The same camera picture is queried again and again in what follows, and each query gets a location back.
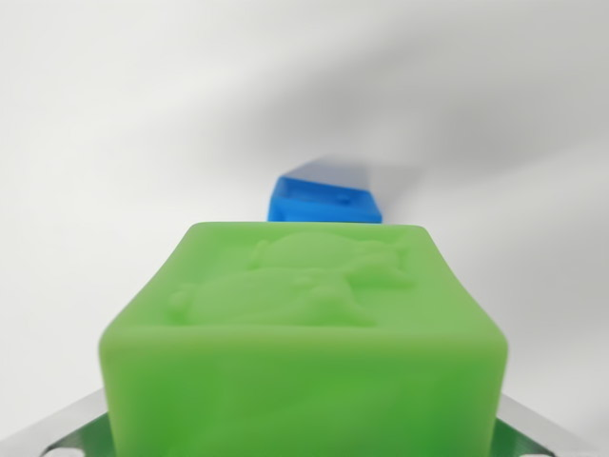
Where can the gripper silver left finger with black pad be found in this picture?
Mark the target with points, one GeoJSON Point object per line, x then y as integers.
{"type": "Point", "coordinates": [71, 423]}

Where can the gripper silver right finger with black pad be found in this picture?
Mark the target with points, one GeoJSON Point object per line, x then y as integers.
{"type": "Point", "coordinates": [537, 423]}

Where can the green soft cube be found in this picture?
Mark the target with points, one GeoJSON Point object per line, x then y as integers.
{"type": "Point", "coordinates": [304, 362]}

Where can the blue soft cube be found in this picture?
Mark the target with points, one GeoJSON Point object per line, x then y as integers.
{"type": "Point", "coordinates": [323, 204]}

